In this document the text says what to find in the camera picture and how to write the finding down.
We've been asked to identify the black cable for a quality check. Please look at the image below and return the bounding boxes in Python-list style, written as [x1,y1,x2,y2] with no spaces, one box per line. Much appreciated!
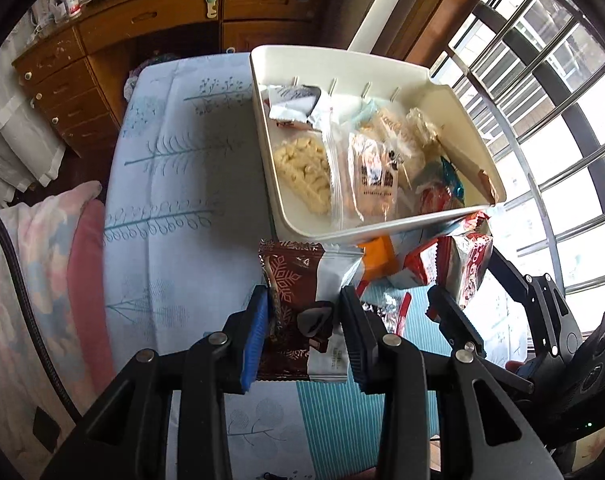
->
[0,199,84,424]

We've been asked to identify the white red bottle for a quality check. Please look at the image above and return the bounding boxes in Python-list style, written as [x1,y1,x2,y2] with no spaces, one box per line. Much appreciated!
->
[64,0,81,18]

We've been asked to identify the white plastic storage bin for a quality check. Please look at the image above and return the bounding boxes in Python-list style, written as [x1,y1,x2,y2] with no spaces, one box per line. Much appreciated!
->
[249,46,507,242]

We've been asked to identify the clear bag yellow pastries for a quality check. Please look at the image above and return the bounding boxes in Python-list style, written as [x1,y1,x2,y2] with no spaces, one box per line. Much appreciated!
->
[329,120,414,229]

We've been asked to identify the red Cookies snack pack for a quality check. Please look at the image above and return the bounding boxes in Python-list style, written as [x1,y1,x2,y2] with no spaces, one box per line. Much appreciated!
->
[361,290,412,336]

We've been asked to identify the red biscuit roll pack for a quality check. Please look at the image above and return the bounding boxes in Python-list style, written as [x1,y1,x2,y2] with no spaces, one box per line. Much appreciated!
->
[401,211,493,310]

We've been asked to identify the clear bag soda crackers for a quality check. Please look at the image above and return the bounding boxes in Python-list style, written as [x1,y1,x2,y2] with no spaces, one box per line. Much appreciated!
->
[353,100,438,177]

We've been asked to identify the window metal grille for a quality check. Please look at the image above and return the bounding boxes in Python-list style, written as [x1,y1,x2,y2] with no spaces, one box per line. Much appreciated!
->
[429,0,605,333]

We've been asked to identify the brown white wafer pack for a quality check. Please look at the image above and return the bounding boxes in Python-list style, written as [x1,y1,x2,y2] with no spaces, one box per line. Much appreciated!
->
[258,240,365,382]

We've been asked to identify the light blue patterned tablecloth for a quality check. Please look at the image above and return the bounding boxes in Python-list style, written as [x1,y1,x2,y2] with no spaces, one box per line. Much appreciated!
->
[104,53,384,479]

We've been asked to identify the small red candy pack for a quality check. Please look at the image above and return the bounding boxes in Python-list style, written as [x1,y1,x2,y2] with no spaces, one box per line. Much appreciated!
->
[417,181,465,214]

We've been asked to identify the beige soda cracker pack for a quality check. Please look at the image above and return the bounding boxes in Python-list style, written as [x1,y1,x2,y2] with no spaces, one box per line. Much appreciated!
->
[439,139,498,206]

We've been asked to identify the wooden desk with drawers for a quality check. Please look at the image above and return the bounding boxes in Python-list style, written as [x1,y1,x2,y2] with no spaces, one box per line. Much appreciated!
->
[13,0,329,156]

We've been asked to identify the orange snack pack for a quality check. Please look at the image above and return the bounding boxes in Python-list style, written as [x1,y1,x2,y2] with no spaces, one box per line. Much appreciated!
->
[359,235,400,282]

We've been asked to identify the clear pack peanut cookies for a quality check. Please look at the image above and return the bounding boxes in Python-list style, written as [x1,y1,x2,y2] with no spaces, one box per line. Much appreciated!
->
[273,136,332,214]

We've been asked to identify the green white plastic bag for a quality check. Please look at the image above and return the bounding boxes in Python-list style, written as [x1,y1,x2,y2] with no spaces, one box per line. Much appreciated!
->
[122,70,140,102]

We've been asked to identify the clear round rice cracker pack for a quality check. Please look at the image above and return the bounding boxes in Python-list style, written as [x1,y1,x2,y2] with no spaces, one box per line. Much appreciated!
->
[406,107,438,150]

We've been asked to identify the pastel floral blanket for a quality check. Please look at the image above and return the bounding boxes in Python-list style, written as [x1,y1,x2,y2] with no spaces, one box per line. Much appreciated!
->
[0,181,115,479]

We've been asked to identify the silver red stripe bag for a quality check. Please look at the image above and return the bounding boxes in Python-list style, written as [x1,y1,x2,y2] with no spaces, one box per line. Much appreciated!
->
[261,84,322,130]

